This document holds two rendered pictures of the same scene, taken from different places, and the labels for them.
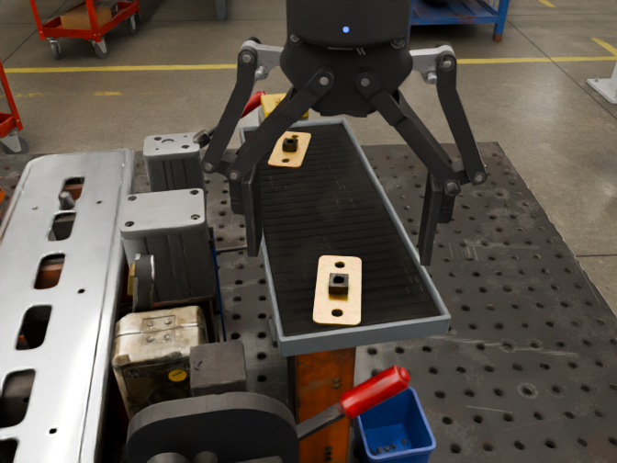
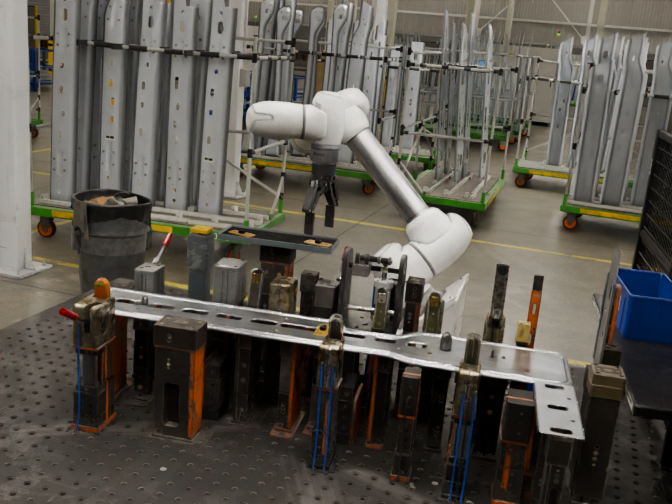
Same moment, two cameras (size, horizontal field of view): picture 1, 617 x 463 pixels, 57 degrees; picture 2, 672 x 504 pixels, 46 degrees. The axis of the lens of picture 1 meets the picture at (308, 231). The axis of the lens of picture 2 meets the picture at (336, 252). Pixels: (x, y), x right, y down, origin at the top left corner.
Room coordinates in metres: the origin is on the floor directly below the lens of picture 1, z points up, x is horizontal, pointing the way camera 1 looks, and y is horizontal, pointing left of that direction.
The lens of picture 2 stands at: (-0.55, 2.21, 1.78)
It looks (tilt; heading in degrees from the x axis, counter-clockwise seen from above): 15 degrees down; 291
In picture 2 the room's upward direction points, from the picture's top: 5 degrees clockwise
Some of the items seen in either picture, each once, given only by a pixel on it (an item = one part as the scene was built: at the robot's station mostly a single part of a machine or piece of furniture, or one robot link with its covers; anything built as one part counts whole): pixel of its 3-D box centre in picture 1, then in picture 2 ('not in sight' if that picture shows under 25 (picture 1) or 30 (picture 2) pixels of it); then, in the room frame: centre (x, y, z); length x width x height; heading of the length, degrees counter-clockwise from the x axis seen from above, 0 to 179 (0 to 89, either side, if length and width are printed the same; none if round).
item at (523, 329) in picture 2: not in sight; (515, 382); (-0.31, 0.05, 0.88); 0.04 x 0.04 x 0.36; 10
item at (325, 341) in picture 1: (320, 207); (279, 238); (0.49, -0.01, 1.16); 0.37 x 0.14 x 0.02; 10
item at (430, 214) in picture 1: (429, 219); (329, 216); (0.35, -0.09, 1.24); 0.03 x 0.01 x 0.07; 175
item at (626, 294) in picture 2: not in sight; (644, 303); (-0.62, -0.25, 1.10); 0.30 x 0.17 x 0.13; 103
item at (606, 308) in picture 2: not in sight; (605, 311); (-0.52, 0.16, 1.17); 0.12 x 0.01 x 0.34; 100
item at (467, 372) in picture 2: not in sight; (460, 430); (-0.24, 0.40, 0.87); 0.12 x 0.09 x 0.35; 100
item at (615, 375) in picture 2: not in sight; (595, 436); (-0.55, 0.27, 0.88); 0.08 x 0.08 x 0.36; 10
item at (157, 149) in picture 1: (186, 232); (148, 321); (0.81, 0.22, 0.88); 0.11 x 0.10 x 0.36; 100
